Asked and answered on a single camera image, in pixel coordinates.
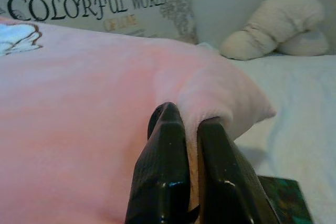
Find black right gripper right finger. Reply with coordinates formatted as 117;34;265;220
196;118;279;224

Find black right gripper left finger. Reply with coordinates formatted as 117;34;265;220
124;102;195;224

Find pink plush pillow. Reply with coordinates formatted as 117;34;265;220
0;15;278;224

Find dark teal patterned box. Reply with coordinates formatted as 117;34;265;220
256;174;315;224

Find pale blue bed sheet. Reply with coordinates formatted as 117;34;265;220
199;41;336;224

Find white plush toy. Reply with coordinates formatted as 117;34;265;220
219;0;330;61

